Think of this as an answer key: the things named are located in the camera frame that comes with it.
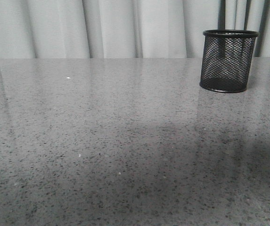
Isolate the grey pleated curtain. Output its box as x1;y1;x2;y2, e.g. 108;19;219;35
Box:
0;0;270;58

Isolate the black wire mesh bucket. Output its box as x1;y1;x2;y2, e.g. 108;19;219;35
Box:
199;30;259;93

